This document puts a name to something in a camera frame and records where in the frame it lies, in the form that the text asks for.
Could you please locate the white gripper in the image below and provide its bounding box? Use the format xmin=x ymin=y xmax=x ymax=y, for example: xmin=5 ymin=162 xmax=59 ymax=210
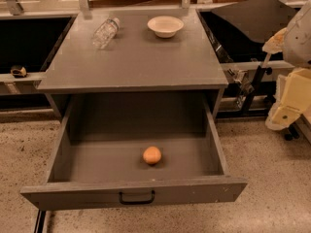
xmin=261 ymin=27 xmax=311 ymax=132

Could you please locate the orange fruit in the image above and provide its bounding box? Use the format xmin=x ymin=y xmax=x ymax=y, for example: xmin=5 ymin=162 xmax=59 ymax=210
xmin=143 ymin=147 xmax=161 ymax=165

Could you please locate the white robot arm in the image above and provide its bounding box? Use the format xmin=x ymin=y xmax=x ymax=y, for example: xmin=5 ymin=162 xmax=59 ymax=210
xmin=262 ymin=0 xmax=311 ymax=130

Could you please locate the grey cabinet counter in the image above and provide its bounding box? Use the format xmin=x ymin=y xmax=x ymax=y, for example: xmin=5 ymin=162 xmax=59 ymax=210
xmin=38 ymin=7 xmax=228 ymax=112

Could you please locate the grey open top drawer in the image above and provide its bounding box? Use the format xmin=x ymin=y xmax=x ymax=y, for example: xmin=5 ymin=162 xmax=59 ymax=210
xmin=20 ymin=91 xmax=247 ymax=211

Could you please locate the white ceramic bowl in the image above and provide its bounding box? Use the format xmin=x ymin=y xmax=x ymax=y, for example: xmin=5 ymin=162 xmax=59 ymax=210
xmin=147 ymin=16 xmax=184 ymax=38

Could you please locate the clear plastic water bottle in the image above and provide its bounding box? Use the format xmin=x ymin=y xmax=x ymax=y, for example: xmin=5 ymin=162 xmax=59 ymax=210
xmin=92 ymin=17 xmax=120 ymax=50

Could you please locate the black drawer handle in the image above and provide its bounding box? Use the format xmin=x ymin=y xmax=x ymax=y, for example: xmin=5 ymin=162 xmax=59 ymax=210
xmin=119 ymin=190 xmax=156 ymax=206

